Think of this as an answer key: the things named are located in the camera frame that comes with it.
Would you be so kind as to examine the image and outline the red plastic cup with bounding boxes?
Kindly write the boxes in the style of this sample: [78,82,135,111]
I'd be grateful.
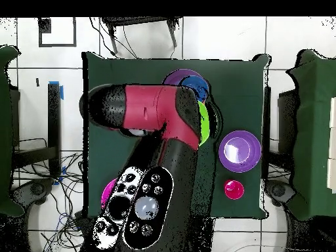
[223,179,245,200]

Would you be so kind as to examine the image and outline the white boxes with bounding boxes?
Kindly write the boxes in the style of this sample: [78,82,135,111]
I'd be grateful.
[326,96,336,194]

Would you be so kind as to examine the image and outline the blue plastic bowl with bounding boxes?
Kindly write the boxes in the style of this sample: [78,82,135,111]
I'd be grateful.
[179,75,211,103]

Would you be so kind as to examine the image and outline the dark green table cloth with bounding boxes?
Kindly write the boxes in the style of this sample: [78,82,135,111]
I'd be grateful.
[81,51,271,220]

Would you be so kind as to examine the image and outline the black metal stand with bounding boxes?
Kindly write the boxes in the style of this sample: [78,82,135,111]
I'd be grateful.
[100,16,182,54]

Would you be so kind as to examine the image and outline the large pink plastic bowl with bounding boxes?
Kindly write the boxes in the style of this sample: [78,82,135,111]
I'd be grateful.
[100,178,117,209]

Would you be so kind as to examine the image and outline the green plastic bowl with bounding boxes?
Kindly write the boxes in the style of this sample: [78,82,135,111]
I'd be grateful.
[198,100,211,146]

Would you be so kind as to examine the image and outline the black table frame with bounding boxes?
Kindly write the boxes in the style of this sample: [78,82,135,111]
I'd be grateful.
[262,86,297,182]
[10,81,64,179]

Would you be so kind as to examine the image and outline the black floor stand base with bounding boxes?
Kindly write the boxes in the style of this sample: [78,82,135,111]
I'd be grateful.
[264,179,296,207]
[10,178,56,208]

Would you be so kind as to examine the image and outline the floor cable bundle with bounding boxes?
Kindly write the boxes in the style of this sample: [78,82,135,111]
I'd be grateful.
[12,137,87,252]

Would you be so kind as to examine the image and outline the green cloth side table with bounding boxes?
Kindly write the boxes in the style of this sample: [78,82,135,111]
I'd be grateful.
[0,44,24,218]
[284,49,336,222]

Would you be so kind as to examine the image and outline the purple plastic bowl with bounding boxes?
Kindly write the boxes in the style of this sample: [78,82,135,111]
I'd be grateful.
[218,130,262,173]
[162,68,205,86]

